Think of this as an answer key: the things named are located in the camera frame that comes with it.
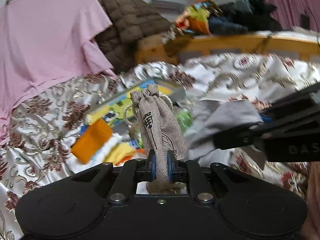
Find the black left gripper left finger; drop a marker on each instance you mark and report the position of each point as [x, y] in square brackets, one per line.
[150, 166]

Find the dark clothes pile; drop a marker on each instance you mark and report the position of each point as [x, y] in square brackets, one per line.
[242, 16]

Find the white printed baby cloth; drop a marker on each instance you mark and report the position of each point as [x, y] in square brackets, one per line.
[106, 149]

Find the burlap drawstring pouch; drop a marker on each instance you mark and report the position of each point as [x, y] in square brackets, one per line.
[152, 112]

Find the colourful clothes pile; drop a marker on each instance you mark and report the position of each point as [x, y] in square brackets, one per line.
[195, 17]

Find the brown quilted blanket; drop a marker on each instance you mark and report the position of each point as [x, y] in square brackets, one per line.
[132, 20]

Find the grey cloth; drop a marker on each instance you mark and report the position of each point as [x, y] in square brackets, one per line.
[211, 117]

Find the pink bed sheet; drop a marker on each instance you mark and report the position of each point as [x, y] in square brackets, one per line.
[46, 42]

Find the floral satin bedspread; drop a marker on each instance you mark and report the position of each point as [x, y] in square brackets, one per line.
[43, 128]

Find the striped colourful cloth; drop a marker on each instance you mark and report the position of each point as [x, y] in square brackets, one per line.
[122, 153]

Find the wooden bed frame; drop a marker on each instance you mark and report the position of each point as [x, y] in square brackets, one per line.
[153, 49]

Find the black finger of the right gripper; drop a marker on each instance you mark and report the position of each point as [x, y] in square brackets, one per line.
[289, 131]

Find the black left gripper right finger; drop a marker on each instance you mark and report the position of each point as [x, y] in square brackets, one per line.
[172, 165]

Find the orange plastic cup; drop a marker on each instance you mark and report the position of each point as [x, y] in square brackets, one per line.
[93, 138]

